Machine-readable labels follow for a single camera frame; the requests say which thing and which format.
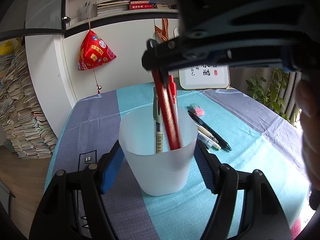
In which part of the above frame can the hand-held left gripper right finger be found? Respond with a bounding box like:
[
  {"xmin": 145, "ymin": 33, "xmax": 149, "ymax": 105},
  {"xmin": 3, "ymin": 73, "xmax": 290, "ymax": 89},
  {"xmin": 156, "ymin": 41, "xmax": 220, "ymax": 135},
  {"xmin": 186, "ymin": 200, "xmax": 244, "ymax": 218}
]
[{"xmin": 194, "ymin": 141, "xmax": 293, "ymax": 240}]

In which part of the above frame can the dark red patterned pen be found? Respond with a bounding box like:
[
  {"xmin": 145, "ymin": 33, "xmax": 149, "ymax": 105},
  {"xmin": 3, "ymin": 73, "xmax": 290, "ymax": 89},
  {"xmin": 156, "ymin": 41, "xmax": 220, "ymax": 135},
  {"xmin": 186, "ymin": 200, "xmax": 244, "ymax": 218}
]
[{"xmin": 151, "ymin": 69, "xmax": 183, "ymax": 150}]

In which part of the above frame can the tall pile of papers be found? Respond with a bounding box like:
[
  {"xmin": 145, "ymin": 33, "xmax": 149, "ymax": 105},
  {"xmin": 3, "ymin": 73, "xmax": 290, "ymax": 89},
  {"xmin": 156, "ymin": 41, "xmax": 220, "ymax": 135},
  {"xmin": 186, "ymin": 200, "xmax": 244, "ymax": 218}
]
[{"xmin": 0, "ymin": 46, "xmax": 59, "ymax": 159}]

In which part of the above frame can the pink and green eraser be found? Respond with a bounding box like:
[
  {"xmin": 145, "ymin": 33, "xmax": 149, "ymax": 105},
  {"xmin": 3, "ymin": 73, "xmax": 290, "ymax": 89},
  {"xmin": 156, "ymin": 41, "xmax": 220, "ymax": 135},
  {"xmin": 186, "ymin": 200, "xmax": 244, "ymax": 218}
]
[{"xmin": 189, "ymin": 103, "xmax": 205, "ymax": 117}]

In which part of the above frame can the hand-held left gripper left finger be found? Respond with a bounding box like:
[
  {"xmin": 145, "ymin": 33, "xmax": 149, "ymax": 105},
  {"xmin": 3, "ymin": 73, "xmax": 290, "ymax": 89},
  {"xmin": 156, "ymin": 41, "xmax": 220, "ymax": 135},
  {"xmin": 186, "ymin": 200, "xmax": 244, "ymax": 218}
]
[{"xmin": 30, "ymin": 140, "xmax": 125, "ymax": 240}]

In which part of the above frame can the clear jar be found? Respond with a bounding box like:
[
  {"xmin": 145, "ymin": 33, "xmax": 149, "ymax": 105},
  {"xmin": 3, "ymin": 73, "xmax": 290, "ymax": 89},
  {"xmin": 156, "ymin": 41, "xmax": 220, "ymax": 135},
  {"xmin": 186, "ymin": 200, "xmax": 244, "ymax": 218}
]
[{"xmin": 79, "ymin": 1, "xmax": 97, "ymax": 18}]

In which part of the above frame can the frosted plastic cup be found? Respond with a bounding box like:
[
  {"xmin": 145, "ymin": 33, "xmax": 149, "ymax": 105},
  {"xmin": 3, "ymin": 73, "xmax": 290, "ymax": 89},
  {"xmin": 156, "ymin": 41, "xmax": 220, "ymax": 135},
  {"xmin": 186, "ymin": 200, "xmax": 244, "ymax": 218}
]
[{"xmin": 119, "ymin": 105, "xmax": 199, "ymax": 197}]

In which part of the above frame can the bright red pen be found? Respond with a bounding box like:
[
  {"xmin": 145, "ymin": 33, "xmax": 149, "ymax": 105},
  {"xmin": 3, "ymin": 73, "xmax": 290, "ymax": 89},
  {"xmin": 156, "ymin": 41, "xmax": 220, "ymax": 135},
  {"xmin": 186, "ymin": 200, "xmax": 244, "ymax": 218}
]
[{"xmin": 169, "ymin": 75, "xmax": 179, "ymax": 130}]

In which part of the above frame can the green potted plant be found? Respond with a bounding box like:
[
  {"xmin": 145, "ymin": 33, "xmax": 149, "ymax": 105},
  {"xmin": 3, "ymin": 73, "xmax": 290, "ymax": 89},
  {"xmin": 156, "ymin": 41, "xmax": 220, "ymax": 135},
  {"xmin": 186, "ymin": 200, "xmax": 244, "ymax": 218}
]
[{"xmin": 245, "ymin": 69, "xmax": 304, "ymax": 128}]

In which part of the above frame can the black pen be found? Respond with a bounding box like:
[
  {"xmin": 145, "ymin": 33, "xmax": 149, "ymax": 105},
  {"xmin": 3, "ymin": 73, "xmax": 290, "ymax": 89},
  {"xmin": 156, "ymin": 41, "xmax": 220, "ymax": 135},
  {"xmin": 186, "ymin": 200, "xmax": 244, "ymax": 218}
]
[{"xmin": 187, "ymin": 110, "xmax": 232, "ymax": 152}]

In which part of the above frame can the labelled clear pen grey grip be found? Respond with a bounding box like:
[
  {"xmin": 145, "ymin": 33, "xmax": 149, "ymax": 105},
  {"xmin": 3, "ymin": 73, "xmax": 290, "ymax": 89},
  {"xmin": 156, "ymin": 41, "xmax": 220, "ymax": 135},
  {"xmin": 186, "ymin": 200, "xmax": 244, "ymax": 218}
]
[{"xmin": 152, "ymin": 86, "xmax": 164, "ymax": 154}]

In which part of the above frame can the person's right hand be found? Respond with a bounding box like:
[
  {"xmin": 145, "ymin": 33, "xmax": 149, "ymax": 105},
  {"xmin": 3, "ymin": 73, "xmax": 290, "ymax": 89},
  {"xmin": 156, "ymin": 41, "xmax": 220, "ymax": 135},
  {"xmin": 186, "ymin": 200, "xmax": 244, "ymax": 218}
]
[{"xmin": 295, "ymin": 80, "xmax": 320, "ymax": 188}]

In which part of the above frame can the stack of white books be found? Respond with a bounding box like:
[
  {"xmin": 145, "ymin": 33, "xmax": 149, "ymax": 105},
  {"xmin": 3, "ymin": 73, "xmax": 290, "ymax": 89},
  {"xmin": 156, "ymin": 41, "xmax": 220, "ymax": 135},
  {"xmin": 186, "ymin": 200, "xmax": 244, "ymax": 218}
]
[{"xmin": 96, "ymin": 0, "xmax": 129, "ymax": 17}]

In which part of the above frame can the white bookshelf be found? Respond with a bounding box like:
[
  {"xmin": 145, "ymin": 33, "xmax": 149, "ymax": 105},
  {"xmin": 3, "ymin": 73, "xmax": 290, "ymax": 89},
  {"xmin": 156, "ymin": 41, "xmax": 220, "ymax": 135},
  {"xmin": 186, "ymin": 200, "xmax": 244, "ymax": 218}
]
[{"xmin": 64, "ymin": 0, "xmax": 180, "ymax": 30}]

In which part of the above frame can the white pen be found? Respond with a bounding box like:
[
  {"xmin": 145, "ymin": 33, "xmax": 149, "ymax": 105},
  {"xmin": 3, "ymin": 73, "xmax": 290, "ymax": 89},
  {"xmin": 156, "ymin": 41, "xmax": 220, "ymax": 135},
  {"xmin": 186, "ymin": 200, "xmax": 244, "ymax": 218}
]
[{"xmin": 197, "ymin": 126, "xmax": 222, "ymax": 150}]

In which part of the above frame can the framed calligraphy sign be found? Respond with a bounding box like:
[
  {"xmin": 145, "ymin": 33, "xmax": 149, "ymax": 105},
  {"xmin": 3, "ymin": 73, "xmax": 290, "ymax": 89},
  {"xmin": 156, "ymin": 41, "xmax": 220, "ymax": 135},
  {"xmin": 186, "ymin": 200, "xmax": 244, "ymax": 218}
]
[{"xmin": 178, "ymin": 64, "xmax": 230, "ymax": 90}]

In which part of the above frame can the blue and grey tablecloth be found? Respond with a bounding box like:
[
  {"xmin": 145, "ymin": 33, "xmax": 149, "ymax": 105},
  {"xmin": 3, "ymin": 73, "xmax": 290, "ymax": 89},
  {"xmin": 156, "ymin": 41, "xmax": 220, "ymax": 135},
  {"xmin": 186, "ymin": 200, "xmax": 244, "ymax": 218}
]
[{"xmin": 44, "ymin": 82, "xmax": 313, "ymax": 240}]

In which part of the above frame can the grey glass cabinet door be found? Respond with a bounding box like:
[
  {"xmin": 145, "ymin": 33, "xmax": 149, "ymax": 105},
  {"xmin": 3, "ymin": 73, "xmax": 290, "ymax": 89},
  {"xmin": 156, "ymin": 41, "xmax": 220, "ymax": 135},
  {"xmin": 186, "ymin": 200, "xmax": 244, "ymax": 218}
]
[{"xmin": 0, "ymin": 0, "xmax": 68, "ymax": 40}]

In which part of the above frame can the small book stack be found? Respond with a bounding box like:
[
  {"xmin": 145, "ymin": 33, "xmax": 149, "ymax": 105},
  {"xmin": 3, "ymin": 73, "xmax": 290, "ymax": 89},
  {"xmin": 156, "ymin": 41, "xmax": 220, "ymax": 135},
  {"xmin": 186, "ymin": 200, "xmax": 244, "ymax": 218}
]
[{"xmin": 153, "ymin": 1, "xmax": 173, "ymax": 10}]

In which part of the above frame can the red pyramid hanging ornament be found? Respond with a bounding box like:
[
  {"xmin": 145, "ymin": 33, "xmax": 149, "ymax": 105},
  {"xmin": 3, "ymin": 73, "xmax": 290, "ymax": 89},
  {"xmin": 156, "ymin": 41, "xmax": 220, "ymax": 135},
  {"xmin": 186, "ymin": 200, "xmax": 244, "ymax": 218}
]
[{"xmin": 77, "ymin": 17, "xmax": 117, "ymax": 98}]

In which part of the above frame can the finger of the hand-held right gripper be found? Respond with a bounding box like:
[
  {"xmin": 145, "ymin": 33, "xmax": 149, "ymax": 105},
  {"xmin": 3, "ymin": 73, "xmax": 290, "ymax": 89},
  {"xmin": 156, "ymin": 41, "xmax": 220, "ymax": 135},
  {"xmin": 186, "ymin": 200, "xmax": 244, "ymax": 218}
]
[
  {"xmin": 142, "ymin": 39, "xmax": 233, "ymax": 72},
  {"xmin": 161, "ymin": 69, "xmax": 172, "ymax": 87}
]

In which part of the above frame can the orange striped ribbon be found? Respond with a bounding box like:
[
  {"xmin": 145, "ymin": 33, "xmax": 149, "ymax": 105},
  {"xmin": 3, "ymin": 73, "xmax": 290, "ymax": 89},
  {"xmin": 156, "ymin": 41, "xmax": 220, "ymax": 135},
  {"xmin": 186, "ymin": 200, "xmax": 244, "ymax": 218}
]
[{"xmin": 154, "ymin": 18, "xmax": 170, "ymax": 43}]

